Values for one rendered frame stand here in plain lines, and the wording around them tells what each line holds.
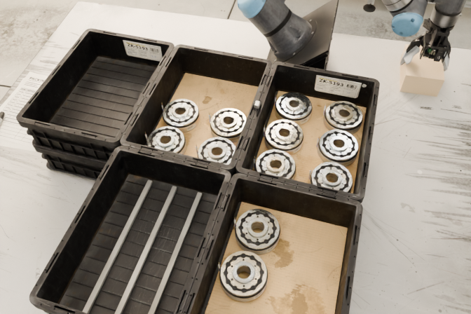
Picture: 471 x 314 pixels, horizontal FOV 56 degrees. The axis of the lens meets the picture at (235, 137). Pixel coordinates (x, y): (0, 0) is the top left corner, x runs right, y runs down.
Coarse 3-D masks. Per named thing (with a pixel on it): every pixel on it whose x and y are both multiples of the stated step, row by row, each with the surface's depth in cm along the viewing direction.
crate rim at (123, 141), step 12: (180, 48) 132; (192, 48) 131; (204, 48) 131; (168, 60) 128; (252, 60) 127; (264, 60) 127; (264, 72) 124; (156, 84) 122; (264, 84) 121; (144, 108) 117; (132, 120) 114; (132, 144) 109; (240, 144) 108; (180, 156) 106; (192, 156) 106; (228, 168) 104
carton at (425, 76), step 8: (416, 56) 149; (408, 64) 147; (416, 64) 147; (424, 64) 147; (432, 64) 147; (440, 64) 146; (400, 72) 154; (408, 72) 145; (416, 72) 144; (424, 72) 144; (432, 72) 144; (440, 72) 144; (400, 80) 152; (408, 80) 145; (416, 80) 144; (424, 80) 144; (432, 80) 143; (440, 80) 142; (400, 88) 149; (408, 88) 148; (416, 88) 147; (424, 88) 146; (432, 88) 145; (440, 88) 145
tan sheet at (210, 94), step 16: (192, 80) 137; (208, 80) 137; (176, 96) 133; (192, 96) 133; (208, 96) 133; (224, 96) 132; (240, 96) 132; (208, 112) 128; (208, 128) 125; (192, 144) 121
